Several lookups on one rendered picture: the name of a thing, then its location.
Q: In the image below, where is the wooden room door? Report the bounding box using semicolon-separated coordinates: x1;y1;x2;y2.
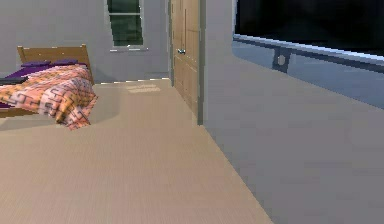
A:
169;0;203;118

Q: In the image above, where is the white framed window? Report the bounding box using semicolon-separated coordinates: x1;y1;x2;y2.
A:
105;0;150;53

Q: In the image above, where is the purple pillow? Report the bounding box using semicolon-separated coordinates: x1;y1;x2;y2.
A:
20;60;52;68
50;59;80;67

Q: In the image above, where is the wooden bed with patterned blanket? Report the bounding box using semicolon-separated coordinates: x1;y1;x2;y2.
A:
0;43;99;131

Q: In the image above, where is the large dark window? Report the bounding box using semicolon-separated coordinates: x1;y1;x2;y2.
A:
231;0;384;110

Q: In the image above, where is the black flat object on bed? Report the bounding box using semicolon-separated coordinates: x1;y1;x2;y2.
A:
0;76;30;86

